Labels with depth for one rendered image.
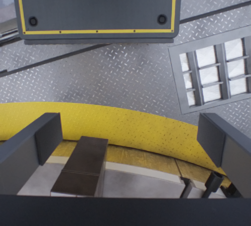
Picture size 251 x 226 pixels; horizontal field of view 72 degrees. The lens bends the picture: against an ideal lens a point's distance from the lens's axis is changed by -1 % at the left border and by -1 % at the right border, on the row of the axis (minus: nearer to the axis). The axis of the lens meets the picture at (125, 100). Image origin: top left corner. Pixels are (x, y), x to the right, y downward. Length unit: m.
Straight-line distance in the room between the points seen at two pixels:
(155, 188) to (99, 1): 0.97
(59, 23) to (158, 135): 0.91
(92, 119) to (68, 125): 0.18
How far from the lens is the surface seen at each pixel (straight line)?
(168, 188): 1.12
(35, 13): 0.91
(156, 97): 1.17
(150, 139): 1.28
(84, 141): 0.89
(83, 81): 1.18
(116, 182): 1.07
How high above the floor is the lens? 1.12
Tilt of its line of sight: 74 degrees down
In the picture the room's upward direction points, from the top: 175 degrees counter-clockwise
